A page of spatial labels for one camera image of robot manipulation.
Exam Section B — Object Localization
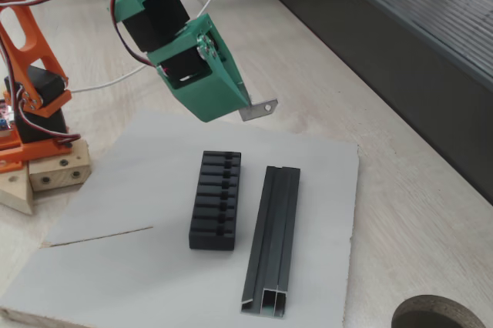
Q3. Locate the small metal angle bracket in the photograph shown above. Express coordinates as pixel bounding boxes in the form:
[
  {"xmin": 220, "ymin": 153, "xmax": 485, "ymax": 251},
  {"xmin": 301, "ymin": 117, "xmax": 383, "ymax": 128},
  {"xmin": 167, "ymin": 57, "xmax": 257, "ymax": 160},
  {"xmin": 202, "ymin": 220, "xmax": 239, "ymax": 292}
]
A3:
[{"xmin": 238, "ymin": 83, "xmax": 279, "ymax": 122}]

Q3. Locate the light wooden plank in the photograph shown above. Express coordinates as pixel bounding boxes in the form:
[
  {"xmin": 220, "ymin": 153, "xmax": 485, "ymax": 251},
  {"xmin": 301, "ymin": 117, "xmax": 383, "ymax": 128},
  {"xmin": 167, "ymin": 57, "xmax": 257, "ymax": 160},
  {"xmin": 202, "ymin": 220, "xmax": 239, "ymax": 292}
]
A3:
[{"xmin": 0, "ymin": 162, "xmax": 35, "ymax": 216}]

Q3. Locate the wooden block with bolts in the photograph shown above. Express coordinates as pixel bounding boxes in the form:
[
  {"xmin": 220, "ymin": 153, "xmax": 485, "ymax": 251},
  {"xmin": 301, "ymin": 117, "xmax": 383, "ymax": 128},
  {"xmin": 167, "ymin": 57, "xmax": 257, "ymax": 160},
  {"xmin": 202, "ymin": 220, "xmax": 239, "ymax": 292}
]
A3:
[{"xmin": 29, "ymin": 137, "xmax": 92, "ymax": 192}]

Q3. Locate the black slotted holder block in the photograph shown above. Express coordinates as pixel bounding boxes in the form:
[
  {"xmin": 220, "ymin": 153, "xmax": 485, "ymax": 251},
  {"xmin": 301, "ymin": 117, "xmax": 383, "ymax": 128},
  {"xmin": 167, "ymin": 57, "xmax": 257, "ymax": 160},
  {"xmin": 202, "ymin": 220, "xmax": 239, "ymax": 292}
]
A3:
[{"xmin": 188, "ymin": 149, "xmax": 243, "ymax": 252}]

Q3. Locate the black aluminium profile bar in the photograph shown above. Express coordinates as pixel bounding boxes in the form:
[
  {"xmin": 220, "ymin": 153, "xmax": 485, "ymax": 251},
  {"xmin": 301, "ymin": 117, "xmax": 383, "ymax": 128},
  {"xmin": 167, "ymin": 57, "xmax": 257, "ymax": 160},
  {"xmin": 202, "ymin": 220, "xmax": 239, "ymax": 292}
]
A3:
[{"xmin": 240, "ymin": 165, "xmax": 301, "ymax": 320}]

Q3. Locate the grey topped plywood board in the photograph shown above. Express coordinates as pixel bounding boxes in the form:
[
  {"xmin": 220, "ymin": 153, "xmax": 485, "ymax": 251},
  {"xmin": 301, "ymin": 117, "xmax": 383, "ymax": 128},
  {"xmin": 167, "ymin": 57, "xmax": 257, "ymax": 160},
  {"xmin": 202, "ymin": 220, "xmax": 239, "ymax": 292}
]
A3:
[{"xmin": 0, "ymin": 110, "xmax": 360, "ymax": 328}]

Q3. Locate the red controller circuit board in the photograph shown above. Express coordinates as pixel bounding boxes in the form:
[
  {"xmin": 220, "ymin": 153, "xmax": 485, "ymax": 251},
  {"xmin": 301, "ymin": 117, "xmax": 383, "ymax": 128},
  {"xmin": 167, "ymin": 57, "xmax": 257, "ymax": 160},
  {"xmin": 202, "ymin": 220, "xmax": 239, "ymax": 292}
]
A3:
[{"xmin": 0, "ymin": 99, "xmax": 18, "ymax": 136}]

